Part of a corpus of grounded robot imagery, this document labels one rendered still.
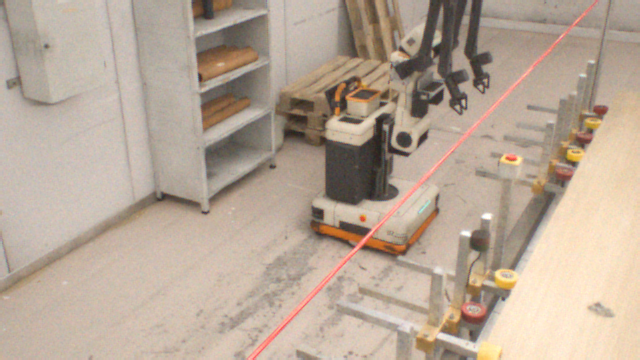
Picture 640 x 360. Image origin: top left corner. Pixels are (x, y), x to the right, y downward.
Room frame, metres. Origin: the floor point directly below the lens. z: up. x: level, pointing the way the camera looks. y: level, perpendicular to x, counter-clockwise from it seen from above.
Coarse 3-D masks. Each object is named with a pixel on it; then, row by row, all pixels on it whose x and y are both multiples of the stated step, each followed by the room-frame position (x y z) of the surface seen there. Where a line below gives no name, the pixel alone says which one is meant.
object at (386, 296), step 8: (360, 288) 2.01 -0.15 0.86; (368, 288) 2.00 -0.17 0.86; (376, 288) 2.00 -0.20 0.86; (376, 296) 1.98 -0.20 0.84; (384, 296) 1.96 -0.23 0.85; (392, 296) 1.95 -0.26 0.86; (400, 296) 1.95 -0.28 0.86; (400, 304) 1.93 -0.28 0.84; (408, 304) 1.92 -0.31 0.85; (416, 304) 1.91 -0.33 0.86; (424, 304) 1.91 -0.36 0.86; (424, 312) 1.89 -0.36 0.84; (464, 328) 1.82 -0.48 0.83; (472, 328) 1.80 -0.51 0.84
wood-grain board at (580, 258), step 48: (624, 96) 3.97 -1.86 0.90; (624, 144) 3.22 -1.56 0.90; (576, 192) 2.68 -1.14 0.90; (624, 192) 2.68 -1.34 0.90; (576, 240) 2.27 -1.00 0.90; (624, 240) 2.27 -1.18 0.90; (528, 288) 1.95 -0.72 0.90; (576, 288) 1.95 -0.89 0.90; (624, 288) 1.95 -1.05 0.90; (528, 336) 1.69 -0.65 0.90; (576, 336) 1.69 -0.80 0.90; (624, 336) 1.70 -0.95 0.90
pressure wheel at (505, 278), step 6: (498, 270) 2.05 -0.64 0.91; (504, 270) 2.05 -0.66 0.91; (510, 270) 2.05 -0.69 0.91; (498, 276) 2.01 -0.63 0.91; (504, 276) 2.02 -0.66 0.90; (510, 276) 2.02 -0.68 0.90; (516, 276) 2.01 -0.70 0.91; (498, 282) 2.00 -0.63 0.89; (504, 282) 1.98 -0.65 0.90; (510, 282) 1.98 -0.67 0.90; (516, 282) 1.99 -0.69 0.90; (510, 288) 1.98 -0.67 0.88; (504, 300) 2.02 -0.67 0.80
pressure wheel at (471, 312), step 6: (462, 306) 1.83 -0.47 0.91; (468, 306) 1.84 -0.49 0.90; (474, 306) 1.83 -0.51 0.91; (480, 306) 1.84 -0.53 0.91; (462, 312) 1.81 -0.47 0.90; (468, 312) 1.80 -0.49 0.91; (474, 312) 1.81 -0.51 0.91; (480, 312) 1.80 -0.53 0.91; (462, 318) 1.81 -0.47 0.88; (468, 318) 1.79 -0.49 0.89; (474, 318) 1.78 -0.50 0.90; (480, 318) 1.79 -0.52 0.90
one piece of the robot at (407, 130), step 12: (420, 72) 3.75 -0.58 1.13; (396, 84) 3.78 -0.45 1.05; (408, 84) 3.74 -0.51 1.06; (408, 108) 3.75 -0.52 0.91; (396, 120) 3.74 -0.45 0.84; (408, 120) 3.70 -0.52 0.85; (420, 120) 3.82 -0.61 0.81; (396, 132) 3.74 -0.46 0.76; (408, 132) 3.70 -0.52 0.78; (420, 132) 3.70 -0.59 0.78; (396, 144) 3.73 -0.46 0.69; (408, 144) 3.69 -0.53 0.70
